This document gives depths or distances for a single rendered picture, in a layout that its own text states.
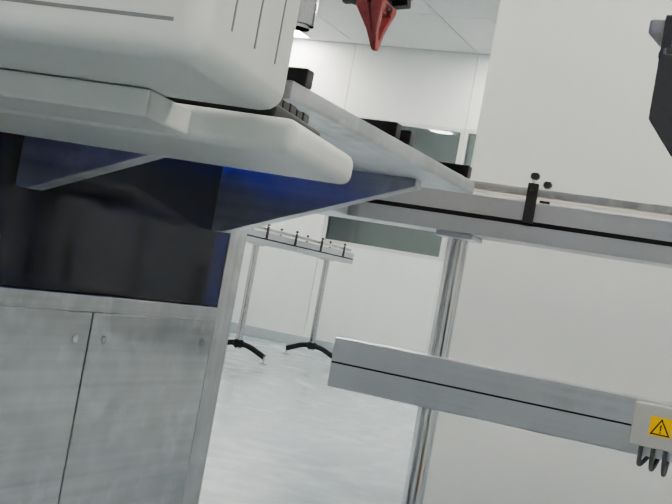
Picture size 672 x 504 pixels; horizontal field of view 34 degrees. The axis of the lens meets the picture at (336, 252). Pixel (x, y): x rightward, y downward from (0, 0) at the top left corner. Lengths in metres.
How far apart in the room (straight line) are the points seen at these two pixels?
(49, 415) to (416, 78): 9.02
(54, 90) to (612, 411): 1.81
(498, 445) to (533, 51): 1.12
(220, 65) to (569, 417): 1.87
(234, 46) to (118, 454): 1.09
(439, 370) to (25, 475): 1.25
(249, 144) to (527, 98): 2.35
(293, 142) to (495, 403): 1.71
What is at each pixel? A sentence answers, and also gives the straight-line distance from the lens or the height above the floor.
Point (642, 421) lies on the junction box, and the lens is 2.42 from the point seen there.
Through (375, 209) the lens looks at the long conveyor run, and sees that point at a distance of 2.61.
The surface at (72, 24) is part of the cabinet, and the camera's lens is 0.72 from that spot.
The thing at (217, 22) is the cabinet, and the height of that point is 0.83.
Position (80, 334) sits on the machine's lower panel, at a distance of 1.58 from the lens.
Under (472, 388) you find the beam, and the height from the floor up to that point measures 0.50.
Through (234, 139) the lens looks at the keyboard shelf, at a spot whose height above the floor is 0.78.
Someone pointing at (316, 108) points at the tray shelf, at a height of 0.86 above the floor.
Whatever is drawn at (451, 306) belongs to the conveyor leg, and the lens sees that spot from 2.58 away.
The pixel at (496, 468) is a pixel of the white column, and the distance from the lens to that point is 3.15.
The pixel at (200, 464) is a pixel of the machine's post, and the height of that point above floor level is 0.33.
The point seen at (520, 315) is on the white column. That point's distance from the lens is 3.12.
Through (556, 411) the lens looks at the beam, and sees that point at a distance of 2.49.
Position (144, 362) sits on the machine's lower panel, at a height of 0.51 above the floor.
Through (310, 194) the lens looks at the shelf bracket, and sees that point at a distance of 1.76.
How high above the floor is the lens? 0.68
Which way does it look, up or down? 1 degrees up
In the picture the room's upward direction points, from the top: 10 degrees clockwise
